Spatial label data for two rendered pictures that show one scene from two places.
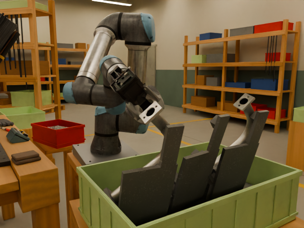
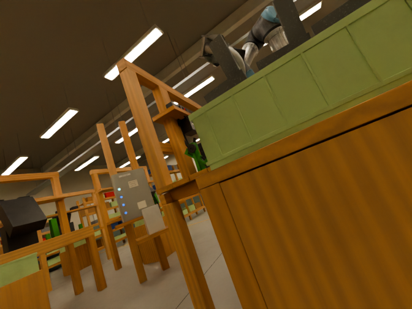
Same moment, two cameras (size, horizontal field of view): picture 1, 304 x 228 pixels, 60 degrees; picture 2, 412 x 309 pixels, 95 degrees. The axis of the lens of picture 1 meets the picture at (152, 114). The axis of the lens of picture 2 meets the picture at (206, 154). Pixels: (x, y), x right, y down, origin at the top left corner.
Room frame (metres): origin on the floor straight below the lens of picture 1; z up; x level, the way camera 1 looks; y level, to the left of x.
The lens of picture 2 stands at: (0.22, -0.39, 0.74)
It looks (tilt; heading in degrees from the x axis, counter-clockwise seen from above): 11 degrees up; 57
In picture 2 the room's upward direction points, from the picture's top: 21 degrees counter-clockwise
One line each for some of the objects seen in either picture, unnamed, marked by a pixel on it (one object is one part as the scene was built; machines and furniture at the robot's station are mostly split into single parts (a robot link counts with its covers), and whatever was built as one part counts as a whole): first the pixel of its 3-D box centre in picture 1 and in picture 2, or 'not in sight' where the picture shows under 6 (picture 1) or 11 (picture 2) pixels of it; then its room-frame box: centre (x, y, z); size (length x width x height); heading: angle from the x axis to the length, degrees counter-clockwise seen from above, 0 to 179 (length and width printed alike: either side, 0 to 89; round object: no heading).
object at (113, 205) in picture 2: not in sight; (118, 216); (0.91, 9.03, 1.12); 3.22 x 0.55 x 2.23; 32
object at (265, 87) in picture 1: (229, 76); not in sight; (6.54, -1.91, 1.10); 3.01 x 0.55 x 2.20; 32
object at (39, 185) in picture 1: (10, 144); not in sight; (1.55, 0.87, 0.82); 1.50 x 0.14 x 0.15; 36
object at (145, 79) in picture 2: not in sight; (173, 95); (1.21, 1.34, 1.89); 1.50 x 0.09 x 0.09; 36
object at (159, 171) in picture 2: not in sight; (189, 137); (1.21, 1.34, 1.36); 1.49 x 0.09 x 0.97; 36
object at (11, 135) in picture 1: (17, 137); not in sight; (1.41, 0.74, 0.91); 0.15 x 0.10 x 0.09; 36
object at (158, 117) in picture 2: not in sight; (187, 122); (1.24, 1.30, 1.52); 0.90 x 0.25 x 0.04; 36
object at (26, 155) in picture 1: (26, 157); not in sight; (1.07, 0.53, 0.91); 0.10 x 0.08 x 0.03; 130
